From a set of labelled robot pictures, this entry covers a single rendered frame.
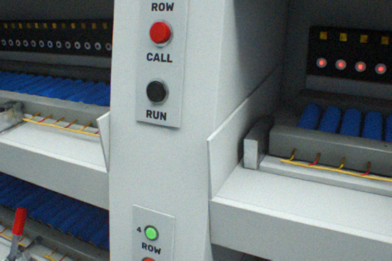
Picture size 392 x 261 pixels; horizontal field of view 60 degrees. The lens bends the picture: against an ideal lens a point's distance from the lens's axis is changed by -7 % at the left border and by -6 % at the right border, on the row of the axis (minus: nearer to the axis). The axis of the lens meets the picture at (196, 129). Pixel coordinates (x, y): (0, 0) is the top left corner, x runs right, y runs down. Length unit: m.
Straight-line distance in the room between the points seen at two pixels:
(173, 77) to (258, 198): 0.11
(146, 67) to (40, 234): 0.33
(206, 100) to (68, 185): 0.18
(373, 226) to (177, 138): 0.15
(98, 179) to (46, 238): 0.22
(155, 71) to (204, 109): 0.05
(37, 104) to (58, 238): 0.19
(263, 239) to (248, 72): 0.14
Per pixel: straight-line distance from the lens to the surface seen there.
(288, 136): 0.31
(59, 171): 0.37
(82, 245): 0.50
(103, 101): 0.42
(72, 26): 0.56
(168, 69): 0.27
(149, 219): 0.30
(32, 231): 0.55
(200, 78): 0.26
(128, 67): 0.29
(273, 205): 0.27
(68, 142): 0.38
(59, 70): 0.57
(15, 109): 0.45
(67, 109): 0.41
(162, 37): 0.26
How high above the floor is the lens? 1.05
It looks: 12 degrees down
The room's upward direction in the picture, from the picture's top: 4 degrees clockwise
